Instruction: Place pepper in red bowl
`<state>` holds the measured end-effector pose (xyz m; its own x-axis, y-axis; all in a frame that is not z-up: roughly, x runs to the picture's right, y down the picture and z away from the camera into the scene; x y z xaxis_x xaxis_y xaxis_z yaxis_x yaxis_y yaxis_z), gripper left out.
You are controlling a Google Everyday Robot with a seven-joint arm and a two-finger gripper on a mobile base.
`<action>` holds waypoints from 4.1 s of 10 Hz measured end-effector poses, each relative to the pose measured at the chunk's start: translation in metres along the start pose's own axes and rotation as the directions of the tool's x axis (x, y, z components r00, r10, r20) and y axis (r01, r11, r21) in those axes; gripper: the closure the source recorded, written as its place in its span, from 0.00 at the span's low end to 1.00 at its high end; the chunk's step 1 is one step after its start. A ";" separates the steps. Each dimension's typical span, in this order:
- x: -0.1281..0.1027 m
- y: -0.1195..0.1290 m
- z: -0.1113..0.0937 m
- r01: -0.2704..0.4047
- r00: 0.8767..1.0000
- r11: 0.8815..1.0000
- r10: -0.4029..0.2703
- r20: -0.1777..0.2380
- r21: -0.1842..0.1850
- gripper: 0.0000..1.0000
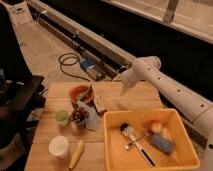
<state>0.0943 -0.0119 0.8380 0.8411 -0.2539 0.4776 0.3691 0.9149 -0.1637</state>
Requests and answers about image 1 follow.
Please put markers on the blue sponge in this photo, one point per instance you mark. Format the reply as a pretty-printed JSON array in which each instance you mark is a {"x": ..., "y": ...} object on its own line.
[{"x": 162, "y": 144}]

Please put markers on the green pepper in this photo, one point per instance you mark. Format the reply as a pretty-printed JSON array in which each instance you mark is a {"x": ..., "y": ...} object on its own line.
[{"x": 86, "y": 94}]

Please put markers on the yellow plastic bin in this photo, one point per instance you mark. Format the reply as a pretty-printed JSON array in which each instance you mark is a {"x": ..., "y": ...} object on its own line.
[{"x": 182, "y": 158}]

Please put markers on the red bowl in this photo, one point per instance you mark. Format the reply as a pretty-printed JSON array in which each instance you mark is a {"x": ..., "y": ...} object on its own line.
[{"x": 78, "y": 90}]

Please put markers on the black white dish brush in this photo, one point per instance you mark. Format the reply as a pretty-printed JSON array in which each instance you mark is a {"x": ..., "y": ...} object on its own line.
[{"x": 128, "y": 131}]

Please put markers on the white cup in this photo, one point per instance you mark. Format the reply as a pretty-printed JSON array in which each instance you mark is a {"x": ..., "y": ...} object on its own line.
[{"x": 59, "y": 147}]

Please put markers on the dark patterned cup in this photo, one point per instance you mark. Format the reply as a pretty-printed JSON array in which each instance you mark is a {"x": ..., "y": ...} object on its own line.
[{"x": 78, "y": 117}]

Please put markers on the green cup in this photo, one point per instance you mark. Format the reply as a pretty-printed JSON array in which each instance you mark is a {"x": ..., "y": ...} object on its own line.
[{"x": 62, "y": 117}]

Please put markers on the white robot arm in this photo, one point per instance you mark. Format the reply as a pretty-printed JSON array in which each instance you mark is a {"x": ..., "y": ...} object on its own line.
[{"x": 194, "y": 106}]

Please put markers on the yellow corn cob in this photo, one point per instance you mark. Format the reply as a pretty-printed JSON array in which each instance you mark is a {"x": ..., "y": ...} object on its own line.
[{"x": 76, "y": 155}]

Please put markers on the blue box device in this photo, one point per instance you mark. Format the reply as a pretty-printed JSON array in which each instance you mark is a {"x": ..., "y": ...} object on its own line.
[{"x": 87, "y": 64}]

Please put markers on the orange fruit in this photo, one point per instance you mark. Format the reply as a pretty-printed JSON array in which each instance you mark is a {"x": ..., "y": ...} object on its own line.
[{"x": 156, "y": 126}]

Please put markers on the metal spoon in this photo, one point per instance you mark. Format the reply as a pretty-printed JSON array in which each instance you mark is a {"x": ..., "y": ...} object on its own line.
[{"x": 129, "y": 145}]

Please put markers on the brown rectangular block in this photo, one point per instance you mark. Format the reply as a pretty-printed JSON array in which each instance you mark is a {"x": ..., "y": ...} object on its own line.
[{"x": 101, "y": 109}]

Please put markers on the clear plastic bag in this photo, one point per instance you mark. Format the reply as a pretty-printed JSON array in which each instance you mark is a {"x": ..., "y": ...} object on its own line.
[{"x": 93, "y": 120}]

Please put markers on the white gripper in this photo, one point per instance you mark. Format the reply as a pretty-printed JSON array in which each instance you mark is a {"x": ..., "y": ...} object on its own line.
[{"x": 129, "y": 79}]

